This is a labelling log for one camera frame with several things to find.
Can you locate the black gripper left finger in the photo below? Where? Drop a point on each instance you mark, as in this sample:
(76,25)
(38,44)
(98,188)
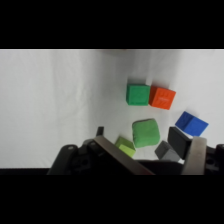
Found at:
(116,155)

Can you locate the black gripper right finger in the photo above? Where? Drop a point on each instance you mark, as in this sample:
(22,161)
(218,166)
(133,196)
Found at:
(195,156)

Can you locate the small dark green block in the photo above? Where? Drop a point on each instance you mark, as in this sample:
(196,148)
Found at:
(137,94)

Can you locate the lime green block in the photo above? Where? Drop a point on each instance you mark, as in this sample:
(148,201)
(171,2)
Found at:
(126,147)

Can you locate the blue block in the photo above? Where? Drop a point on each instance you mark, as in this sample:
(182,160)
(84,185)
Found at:
(192,124)

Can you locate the large light green block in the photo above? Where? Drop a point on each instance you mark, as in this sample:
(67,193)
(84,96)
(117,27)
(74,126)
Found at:
(145,133)

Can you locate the orange-red block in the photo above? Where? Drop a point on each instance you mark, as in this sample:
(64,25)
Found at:
(162,97)

